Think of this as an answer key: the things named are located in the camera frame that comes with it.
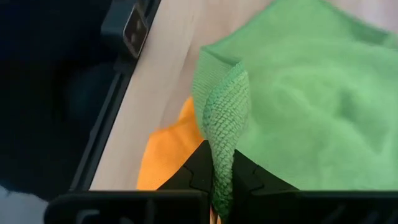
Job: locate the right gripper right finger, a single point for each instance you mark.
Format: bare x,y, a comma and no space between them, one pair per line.
248,177

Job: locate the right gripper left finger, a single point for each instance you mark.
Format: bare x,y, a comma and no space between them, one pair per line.
196,174

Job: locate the green microfiber towel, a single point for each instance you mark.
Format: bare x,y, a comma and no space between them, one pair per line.
311,93

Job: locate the orange microfiber towel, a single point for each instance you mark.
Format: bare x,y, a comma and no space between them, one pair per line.
168,155

